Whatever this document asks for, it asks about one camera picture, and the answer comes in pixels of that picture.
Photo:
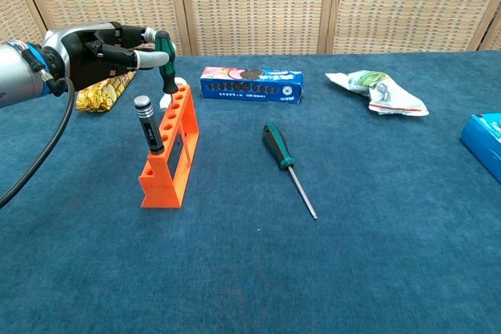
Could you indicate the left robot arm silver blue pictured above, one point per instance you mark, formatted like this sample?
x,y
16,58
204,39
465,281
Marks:
x,y
15,72

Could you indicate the thin green black screwdriver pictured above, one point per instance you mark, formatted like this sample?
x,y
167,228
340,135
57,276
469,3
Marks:
x,y
168,72

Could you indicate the gold foil snack package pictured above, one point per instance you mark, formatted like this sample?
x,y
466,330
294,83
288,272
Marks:
x,y
98,97

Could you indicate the woven bamboo folding screen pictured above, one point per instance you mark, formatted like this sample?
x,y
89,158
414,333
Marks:
x,y
254,5

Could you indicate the long blue cookie box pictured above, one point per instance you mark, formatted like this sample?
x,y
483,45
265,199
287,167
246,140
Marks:
x,y
250,87

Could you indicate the silver black precision screwdriver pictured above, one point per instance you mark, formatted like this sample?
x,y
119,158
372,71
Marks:
x,y
150,130

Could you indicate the orange tool rack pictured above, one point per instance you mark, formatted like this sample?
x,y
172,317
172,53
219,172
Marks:
x,y
160,193

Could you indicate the crumpled white snack bag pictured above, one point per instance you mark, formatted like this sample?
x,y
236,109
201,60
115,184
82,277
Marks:
x,y
383,93

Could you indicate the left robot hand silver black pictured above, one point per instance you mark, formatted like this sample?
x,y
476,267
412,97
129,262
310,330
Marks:
x,y
82,56

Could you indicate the square blue cookie box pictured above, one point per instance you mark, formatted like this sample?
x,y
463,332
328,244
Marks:
x,y
485,142

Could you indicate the large green black screwdriver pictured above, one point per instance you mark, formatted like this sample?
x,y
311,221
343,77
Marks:
x,y
278,146

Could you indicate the blue felt table cover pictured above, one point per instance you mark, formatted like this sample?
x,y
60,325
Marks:
x,y
274,271

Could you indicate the small white bottle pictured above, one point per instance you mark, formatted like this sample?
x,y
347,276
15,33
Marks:
x,y
180,81

